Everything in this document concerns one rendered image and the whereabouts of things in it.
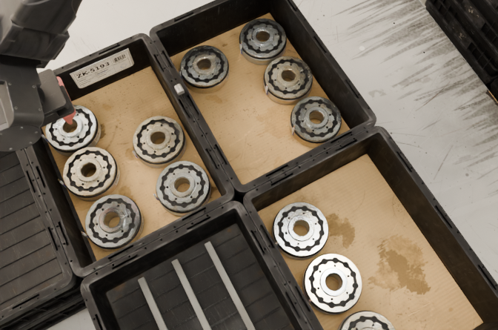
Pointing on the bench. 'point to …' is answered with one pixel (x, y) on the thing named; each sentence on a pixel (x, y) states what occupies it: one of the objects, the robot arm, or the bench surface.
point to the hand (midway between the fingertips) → (49, 127)
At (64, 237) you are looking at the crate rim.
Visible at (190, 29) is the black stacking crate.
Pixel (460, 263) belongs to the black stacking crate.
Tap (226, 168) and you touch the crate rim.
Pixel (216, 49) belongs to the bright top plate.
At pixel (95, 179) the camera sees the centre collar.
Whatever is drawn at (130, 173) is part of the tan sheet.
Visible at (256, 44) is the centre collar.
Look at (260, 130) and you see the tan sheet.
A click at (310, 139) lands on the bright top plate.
